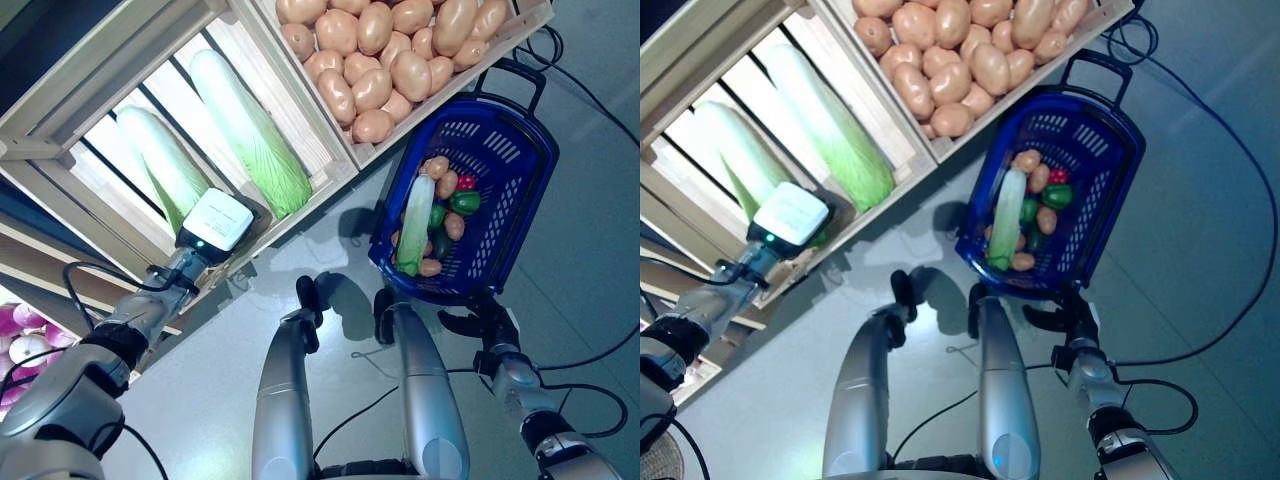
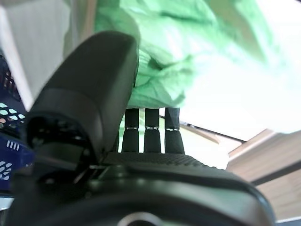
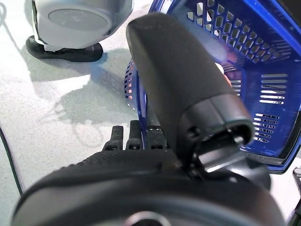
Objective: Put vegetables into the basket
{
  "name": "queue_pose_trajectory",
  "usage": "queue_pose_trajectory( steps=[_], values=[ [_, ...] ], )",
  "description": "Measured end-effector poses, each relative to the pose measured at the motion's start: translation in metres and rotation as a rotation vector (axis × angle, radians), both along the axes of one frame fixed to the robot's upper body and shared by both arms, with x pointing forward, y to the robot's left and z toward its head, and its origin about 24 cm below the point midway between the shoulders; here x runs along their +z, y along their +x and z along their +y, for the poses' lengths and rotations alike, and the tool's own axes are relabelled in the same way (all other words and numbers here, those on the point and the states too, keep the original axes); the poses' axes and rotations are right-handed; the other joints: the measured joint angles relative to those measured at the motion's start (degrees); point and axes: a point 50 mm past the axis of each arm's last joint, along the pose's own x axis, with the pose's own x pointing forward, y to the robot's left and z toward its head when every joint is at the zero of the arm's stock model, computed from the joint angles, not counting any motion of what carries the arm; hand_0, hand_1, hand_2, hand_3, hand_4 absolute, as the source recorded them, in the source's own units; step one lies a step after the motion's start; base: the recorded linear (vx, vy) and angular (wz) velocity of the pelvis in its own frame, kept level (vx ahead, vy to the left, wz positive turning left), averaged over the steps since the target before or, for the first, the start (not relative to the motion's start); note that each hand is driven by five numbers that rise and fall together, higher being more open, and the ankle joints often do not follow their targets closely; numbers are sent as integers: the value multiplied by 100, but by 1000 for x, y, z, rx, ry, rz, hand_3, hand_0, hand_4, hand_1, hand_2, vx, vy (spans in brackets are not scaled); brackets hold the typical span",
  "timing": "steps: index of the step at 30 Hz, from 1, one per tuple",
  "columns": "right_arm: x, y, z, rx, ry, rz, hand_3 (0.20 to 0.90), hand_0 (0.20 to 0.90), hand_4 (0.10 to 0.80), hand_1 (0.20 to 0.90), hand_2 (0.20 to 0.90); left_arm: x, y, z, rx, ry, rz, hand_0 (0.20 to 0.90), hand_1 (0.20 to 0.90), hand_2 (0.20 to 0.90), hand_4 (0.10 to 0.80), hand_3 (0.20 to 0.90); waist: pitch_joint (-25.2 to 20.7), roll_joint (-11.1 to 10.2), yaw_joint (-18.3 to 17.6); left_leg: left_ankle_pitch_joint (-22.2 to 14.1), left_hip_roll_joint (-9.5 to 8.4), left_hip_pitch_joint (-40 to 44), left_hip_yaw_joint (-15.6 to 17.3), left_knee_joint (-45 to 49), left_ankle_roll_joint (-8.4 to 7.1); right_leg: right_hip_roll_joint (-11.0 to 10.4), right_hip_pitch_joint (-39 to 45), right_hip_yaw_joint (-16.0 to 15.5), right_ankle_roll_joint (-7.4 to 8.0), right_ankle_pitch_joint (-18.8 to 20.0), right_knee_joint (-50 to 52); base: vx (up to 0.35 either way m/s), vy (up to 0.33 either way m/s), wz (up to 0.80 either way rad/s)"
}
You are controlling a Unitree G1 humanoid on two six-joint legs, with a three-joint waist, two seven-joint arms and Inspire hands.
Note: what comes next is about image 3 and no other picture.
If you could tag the blue plastic shopping basket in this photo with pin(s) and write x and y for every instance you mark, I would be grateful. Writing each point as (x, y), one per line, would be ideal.
(249, 70)

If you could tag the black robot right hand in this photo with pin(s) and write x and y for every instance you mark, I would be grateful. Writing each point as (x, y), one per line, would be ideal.
(188, 82)

